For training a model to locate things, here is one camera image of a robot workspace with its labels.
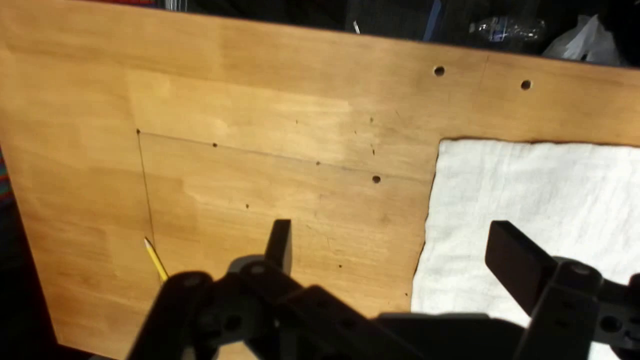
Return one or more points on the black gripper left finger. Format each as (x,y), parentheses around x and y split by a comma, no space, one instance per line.
(280,247)

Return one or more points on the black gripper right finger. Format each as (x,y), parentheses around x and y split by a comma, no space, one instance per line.
(520,257)

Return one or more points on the white cloth towel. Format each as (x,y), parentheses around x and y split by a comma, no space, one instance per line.
(533,193)

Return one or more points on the yellow pencil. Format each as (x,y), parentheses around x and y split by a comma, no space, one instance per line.
(155,259)

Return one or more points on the white plastic bag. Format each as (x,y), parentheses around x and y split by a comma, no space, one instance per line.
(586,43)

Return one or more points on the crumpled clear plastic bag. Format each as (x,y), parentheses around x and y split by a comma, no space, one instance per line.
(507,29)

